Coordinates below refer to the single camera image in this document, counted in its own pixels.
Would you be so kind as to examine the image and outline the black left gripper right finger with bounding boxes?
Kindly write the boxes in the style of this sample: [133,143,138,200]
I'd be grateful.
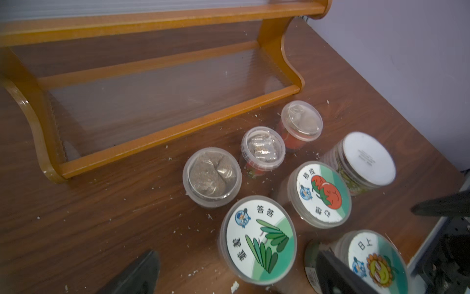
[317,251,377,294]

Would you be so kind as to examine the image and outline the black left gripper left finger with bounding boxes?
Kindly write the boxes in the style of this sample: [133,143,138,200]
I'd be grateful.
[97,250,161,294]

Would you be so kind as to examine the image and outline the teal-lid jar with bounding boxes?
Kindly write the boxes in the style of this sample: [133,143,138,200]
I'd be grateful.
[304,230,411,294]

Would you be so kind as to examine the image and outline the strawberry lid seed jar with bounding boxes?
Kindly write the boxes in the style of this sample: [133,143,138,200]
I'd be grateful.
[272,161,352,233]

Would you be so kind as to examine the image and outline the green mimosa seed jar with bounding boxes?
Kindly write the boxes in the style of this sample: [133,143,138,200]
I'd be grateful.
[218,196,297,285]

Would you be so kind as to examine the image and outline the green yellow label jar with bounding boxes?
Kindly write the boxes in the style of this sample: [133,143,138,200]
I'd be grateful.
[320,132,397,196]

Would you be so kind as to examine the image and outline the yellow seed cup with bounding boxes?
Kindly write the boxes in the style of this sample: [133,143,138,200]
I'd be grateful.
[182,147,242,209]

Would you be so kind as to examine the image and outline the red seed cup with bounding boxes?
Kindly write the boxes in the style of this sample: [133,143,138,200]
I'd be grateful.
[240,126,286,178]

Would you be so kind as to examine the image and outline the clear grey seed cup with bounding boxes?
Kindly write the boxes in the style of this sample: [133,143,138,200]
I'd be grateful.
[276,100,323,153]

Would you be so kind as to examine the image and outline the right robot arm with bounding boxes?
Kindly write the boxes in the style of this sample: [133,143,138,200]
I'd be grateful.
[408,189,470,294]

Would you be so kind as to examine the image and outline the orange wooden three-tier shelf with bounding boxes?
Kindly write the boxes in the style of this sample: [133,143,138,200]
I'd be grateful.
[1,1,332,183]

